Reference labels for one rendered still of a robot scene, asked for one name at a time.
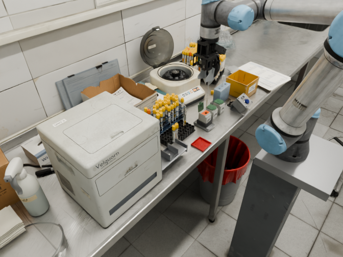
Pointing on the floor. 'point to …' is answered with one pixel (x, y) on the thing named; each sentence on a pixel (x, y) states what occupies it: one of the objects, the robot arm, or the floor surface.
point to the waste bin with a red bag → (228, 197)
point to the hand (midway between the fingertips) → (208, 81)
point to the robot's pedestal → (262, 213)
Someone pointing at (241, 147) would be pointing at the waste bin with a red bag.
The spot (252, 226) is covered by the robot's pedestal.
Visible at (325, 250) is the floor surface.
